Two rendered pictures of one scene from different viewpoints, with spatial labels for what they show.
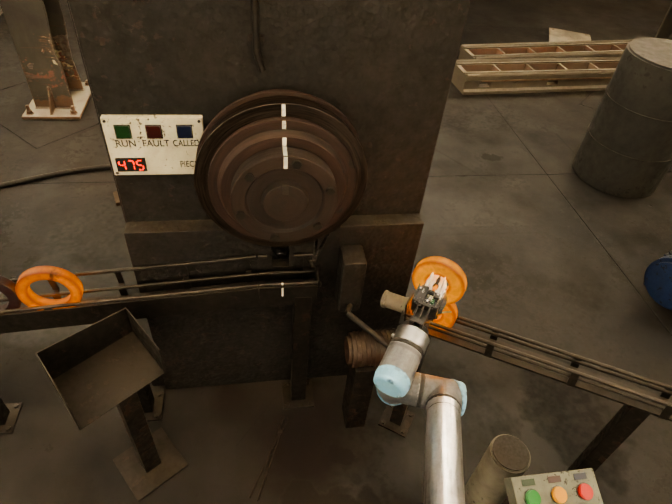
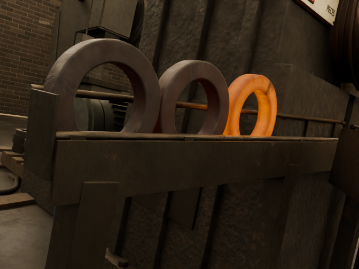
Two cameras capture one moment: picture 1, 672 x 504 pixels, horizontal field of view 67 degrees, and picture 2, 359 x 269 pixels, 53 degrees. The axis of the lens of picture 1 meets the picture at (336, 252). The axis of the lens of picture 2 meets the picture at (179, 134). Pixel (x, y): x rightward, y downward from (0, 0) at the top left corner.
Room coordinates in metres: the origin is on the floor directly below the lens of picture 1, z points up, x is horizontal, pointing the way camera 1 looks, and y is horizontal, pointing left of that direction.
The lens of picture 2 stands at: (0.44, 1.43, 0.68)
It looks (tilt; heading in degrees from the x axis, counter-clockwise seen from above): 4 degrees down; 326
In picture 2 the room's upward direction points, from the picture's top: 12 degrees clockwise
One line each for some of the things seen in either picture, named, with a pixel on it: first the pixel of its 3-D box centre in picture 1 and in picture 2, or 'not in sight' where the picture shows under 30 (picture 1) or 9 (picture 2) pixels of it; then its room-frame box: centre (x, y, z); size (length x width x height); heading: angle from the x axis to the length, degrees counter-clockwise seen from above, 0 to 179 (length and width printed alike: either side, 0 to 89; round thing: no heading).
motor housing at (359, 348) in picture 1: (370, 379); not in sight; (1.10, -0.18, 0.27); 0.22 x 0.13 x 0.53; 102
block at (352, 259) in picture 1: (349, 278); not in sight; (1.23, -0.06, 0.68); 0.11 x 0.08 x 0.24; 12
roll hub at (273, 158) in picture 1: (284, 197); not in sight; (1.07, 0.15, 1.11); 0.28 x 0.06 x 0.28; 102
